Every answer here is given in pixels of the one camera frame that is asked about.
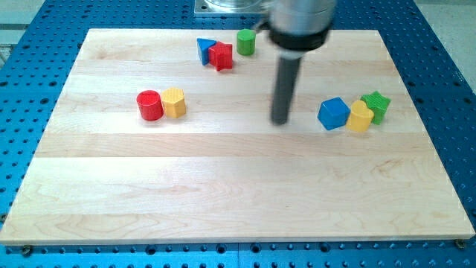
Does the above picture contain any yellow heart block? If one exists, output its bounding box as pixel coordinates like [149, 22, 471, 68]
[345, 100, 374, 133]

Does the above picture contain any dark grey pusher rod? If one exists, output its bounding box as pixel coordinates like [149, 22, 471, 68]
[271, 57, 301, 125]

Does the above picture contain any blue cube block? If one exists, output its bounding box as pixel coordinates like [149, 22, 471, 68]
[318, 97, 350, 130]

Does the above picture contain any blue perforated metal base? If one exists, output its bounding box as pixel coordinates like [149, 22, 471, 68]
[1, 1, 475, 267]

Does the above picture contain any red star block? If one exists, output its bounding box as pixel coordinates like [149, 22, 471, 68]
[208, 42, 233, 71]

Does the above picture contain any green star block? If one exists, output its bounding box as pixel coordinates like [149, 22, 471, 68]
[361, 91, 391, 125]

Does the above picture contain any red cylinder block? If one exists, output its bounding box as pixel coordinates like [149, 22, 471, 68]
[136, 90, 164, 121]

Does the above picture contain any blue triangle block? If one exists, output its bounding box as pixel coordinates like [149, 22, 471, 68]
[196, 38, 216, 66]

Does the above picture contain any yellow hexagon block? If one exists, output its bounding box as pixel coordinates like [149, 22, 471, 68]
[161, 87, 186, 118]

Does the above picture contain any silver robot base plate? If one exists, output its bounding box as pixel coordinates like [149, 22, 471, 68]
[194, 0, 272, 16]

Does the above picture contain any green cylinder block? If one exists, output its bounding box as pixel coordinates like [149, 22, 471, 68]
[237, 29, 256, 56]

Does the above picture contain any light wooden board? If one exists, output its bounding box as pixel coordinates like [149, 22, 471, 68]
[1, 29, 475, 246]

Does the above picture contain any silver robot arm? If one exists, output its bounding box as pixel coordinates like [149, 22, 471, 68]
[254, 0, 337, 125]

